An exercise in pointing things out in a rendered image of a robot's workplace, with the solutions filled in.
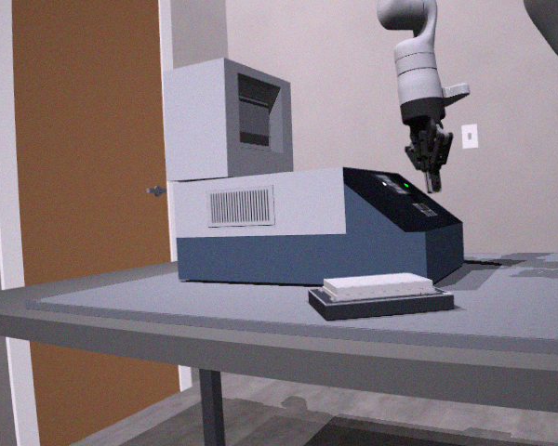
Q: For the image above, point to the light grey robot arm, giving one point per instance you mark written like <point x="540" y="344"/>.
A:
<point x="415" y="61"/>

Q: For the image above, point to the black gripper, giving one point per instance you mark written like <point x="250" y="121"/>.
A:
<point x="425" y="114"/>

